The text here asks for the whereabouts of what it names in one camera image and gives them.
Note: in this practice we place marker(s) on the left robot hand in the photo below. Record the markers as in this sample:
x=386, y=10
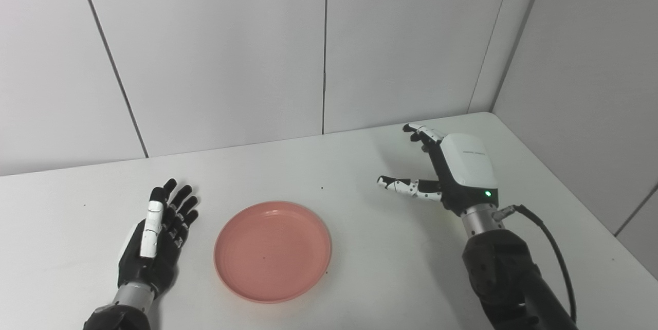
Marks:
x=154, y=242

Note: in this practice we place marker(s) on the pink plate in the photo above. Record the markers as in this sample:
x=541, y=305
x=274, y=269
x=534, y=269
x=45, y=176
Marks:
x=272, y=251

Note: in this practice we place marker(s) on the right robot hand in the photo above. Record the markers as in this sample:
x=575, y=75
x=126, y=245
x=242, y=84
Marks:
x=457, y=170

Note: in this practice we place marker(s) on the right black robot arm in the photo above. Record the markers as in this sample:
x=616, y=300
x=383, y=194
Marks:
x=509, y=273

